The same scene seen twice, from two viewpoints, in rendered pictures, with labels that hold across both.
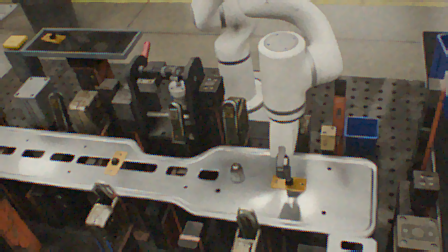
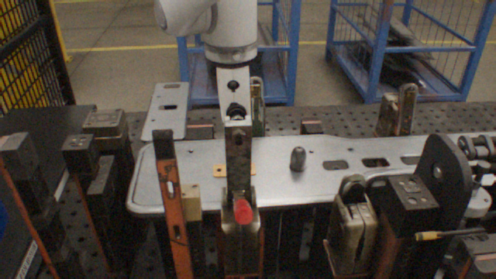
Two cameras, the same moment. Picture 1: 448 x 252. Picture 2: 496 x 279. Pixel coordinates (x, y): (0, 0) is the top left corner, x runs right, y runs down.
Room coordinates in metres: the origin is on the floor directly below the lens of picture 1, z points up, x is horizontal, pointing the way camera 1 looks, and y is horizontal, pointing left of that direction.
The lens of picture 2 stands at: (1.19, -0.38, 1.47)
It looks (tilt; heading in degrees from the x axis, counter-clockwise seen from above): 34 degrees down; 152
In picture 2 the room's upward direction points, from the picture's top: straight up
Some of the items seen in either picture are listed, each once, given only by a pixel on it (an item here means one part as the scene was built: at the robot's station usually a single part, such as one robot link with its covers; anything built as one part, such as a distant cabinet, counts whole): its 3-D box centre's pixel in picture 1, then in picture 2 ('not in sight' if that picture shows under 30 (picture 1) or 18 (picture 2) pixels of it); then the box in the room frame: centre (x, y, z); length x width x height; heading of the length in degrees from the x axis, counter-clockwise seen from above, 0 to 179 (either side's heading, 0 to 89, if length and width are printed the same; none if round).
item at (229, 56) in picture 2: (284, 102); (231, 48); (0.66, -0.13, 1.25); 0.09 x 0.08 x 0.03; 157
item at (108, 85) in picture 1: (127, 131); not in sight; (1.08, 0.30, 0.90); 0.05 x 0.05 x 0.40; 67
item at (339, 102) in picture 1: (336, 154); (181, 253); (0.77, -0.28, 0.95); 0.03 x 0.01 x 0.50; 67
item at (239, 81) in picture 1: (237, 75); not in sight; (1.28, -0.09, 0.89); 0.19 x 0.19 x 0.18
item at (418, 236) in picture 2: not in sight; (450, 233); (1.02, 0.02, 1.09); 0.10 x 0.01 x 0.01; 67
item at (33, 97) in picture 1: (58, 135); not in sight; (1.12, 0.54, 0.90); 0.13 x 0.10 x 0.41; 157
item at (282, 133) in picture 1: (285, 125); (232, 83); (0.66, -0.13, 1.19); 0.10 x 0.07 x 0.11; 157
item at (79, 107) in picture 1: (102, 145); not in sight; (1.05, 0.39, 0.89); 0.13 x 0.11 x 0.38; 157
